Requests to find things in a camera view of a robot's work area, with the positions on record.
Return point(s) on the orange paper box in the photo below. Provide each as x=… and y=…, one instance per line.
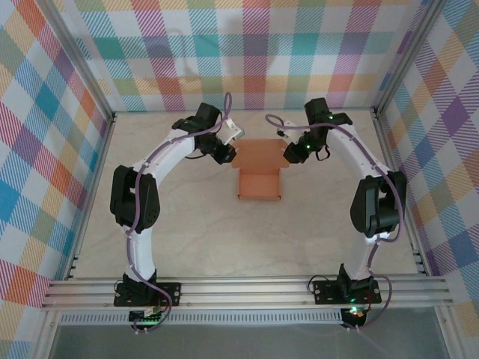
x=258, y=185

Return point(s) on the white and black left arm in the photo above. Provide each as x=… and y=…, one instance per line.
x=142, y=258

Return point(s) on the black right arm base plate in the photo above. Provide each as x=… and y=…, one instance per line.
x=325, y=291

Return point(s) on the aluminium frame leg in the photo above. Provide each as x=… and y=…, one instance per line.
x=45, y=336
x=451, y=336

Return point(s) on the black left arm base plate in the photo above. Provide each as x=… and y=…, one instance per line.
x=176, y=295

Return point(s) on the aluminium table edge rail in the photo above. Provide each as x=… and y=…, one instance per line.
x=386, y=149
x=91, y=194

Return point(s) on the aluminium frame post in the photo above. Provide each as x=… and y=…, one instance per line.
x=411, y=56
x=75, y=56

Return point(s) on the aluminium mounting rail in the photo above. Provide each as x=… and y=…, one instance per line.
x=243, y=291

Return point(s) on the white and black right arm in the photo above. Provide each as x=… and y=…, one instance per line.
x=361, y=261

